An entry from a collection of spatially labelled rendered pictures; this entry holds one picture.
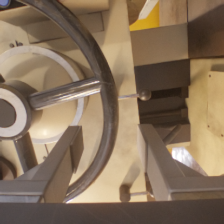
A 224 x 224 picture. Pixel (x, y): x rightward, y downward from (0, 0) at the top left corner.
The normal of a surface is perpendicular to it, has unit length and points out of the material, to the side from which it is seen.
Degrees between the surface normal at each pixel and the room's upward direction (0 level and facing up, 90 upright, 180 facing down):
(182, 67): 90
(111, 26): 90
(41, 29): 90
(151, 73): 90
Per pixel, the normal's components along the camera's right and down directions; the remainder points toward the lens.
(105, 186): 0.00, 0.29
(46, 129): 0.20, 0.69
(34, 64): 0.11, -0.22
